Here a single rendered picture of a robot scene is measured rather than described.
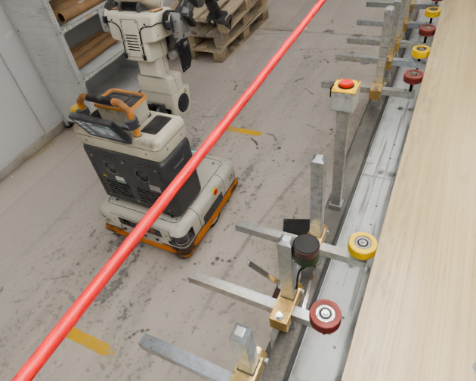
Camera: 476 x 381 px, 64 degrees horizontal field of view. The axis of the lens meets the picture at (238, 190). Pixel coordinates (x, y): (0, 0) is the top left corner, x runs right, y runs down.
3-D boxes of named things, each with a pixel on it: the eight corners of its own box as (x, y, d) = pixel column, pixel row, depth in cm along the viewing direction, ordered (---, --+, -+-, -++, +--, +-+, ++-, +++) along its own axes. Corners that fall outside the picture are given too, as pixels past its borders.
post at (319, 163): (309, 264, 134) (310, 159, 100) (312, 256, 136) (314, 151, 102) (319, 267, 132) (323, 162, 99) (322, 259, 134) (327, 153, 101)
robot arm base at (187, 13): (165, 14, 175) (187, 16, 171) (171, -2, 176) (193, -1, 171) (175, 25, 183) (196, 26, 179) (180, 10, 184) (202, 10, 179)
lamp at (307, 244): (291, 298, 101) (289, 249, 86) (298, 280, 105) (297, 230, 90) (313, 305, 99) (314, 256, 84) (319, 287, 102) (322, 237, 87)
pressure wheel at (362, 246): (355, 279, 114) (359, 256, 106) (340, 259, 120) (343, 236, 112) (378, 268, 116) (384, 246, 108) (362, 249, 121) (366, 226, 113)
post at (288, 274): (284, 334, 122) (276, 241, 88) (288, 324, 124) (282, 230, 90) (295, 339, 120) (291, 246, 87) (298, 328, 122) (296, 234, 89)
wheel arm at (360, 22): (356, 26, 239) (357, 20, 236) (357, 24, 241) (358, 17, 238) (432, 31, 223) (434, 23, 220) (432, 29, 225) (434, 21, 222)
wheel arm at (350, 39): (346, 44, 224) (346, 38, 221) (347, 42, 227) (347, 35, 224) (426, 51, 208) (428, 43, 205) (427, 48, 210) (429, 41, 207)
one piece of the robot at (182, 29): (182, 38, 176) (179, 13, 170) (174, 38, 178) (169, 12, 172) (194, 32, 183) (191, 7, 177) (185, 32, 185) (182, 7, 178)
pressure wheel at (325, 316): (304, 340, 103) (304, 320, 95) (313, 314, 108) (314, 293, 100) (334, 351, 100) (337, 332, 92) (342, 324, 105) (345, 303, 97)
